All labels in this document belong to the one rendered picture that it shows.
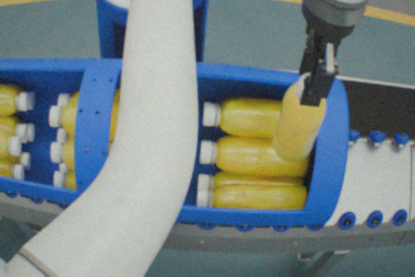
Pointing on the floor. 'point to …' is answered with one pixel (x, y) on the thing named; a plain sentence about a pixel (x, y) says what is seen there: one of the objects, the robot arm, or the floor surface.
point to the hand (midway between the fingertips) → (312, 78)
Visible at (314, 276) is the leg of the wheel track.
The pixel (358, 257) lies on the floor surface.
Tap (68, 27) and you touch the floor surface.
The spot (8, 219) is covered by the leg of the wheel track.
